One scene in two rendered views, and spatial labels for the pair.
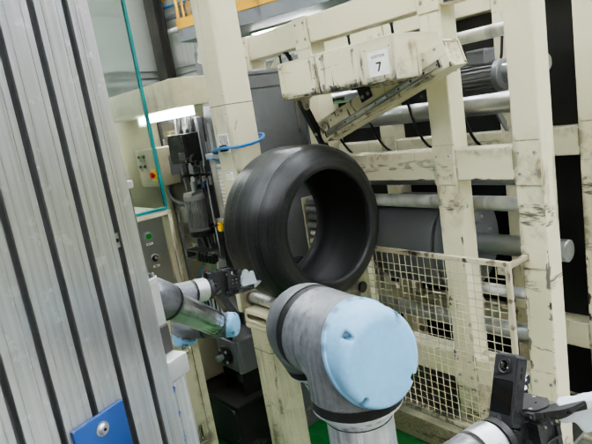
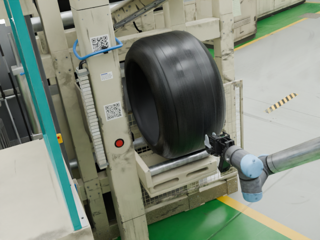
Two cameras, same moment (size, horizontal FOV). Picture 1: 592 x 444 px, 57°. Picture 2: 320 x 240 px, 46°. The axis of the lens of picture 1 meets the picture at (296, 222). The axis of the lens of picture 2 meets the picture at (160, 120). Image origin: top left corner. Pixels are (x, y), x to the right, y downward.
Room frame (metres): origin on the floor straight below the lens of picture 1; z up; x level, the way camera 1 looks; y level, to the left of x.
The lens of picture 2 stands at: (1.57, 1.56, 1.89)
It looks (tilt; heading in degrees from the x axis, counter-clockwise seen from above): 27 degrees down; 288
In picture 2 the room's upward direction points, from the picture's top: 7 degrees counter-clockwise
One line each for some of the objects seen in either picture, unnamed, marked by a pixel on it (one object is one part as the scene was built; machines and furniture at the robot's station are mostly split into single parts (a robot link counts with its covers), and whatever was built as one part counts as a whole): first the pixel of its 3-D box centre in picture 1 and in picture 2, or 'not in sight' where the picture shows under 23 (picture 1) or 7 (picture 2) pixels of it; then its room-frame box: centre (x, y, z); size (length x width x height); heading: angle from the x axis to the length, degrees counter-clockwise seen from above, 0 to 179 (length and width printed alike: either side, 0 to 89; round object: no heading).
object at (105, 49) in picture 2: (238, 144); (97, 45); (2.24, 0.18, 1.50); 0.19 x 0.19 x 0.06; 38
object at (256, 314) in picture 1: (280, 320); (180, 172); (1.96, 0.12, 0.84); 0.36 x 0.09 x 0.06; 38
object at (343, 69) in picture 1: (352, 69); not in sight; (2.13, -0.30, 1.71); 0.61 x 0.25 x 0.15; 38
